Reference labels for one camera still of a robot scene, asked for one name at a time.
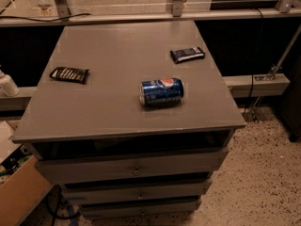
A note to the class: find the blue rxbar blueberry wrapper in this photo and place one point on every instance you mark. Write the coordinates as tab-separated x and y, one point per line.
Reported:
187	54

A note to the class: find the blue pepsi can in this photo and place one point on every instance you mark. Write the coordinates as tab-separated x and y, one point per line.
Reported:
161	91

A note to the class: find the black rxbar chocolate wrapper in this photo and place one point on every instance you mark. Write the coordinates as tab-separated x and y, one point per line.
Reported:
67	74

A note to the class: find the grey drawer cabinet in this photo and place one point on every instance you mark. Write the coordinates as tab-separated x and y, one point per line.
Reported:
113	156

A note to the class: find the white pipe fitting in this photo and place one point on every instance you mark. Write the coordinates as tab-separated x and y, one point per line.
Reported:
8	85

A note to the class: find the cardboard box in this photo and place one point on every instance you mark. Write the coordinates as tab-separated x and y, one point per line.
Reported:
22	187

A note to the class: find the black cable loop floor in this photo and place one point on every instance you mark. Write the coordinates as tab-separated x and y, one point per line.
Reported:
59	208

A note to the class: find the metal frame rail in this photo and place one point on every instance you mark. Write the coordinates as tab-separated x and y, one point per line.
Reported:
68	12

